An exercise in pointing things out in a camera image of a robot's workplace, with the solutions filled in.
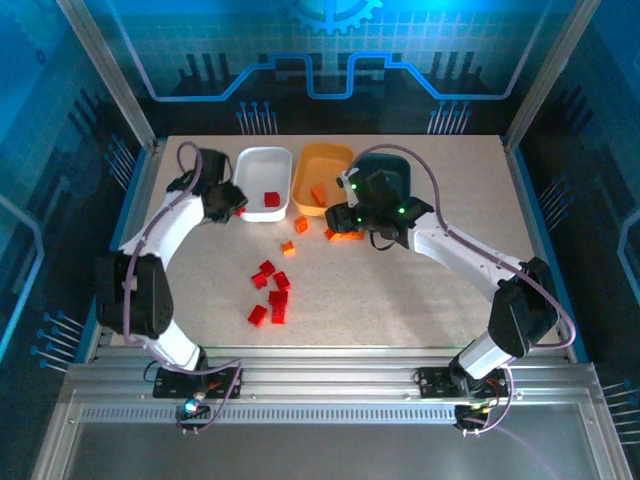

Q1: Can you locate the white plastic container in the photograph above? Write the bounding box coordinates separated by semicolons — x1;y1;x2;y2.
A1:
232;145;294;223

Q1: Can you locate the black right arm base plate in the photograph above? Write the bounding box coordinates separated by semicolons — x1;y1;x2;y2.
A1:
417;366;510;401

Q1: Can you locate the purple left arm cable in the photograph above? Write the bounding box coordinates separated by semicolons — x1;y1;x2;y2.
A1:
122;141;246;436

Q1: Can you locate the grey metal panel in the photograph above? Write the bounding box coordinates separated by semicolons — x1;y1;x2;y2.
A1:
29;404;640;480

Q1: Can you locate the orange plastic container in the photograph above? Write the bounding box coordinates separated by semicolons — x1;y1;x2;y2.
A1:
291;142;356;218

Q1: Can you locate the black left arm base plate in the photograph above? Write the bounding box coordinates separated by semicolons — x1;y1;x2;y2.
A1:
152;366;245;401

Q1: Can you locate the aluminium frame post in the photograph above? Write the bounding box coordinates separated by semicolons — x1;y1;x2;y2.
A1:
55;0;159;151
502;0;599;151

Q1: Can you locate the side frame rail blue strip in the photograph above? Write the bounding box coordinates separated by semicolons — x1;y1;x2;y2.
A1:
89;142;164;351
502;137;590;364

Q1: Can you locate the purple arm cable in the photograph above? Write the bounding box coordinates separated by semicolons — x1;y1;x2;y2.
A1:
349;143;576;436
122;141;246;436

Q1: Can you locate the aluminium frame rail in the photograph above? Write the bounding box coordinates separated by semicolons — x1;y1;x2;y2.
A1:
64;343;609;426

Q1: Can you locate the teal plastic container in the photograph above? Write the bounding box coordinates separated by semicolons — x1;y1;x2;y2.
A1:
351;152;414;204

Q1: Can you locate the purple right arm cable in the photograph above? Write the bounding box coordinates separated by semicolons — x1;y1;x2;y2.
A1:
349;143;576;436

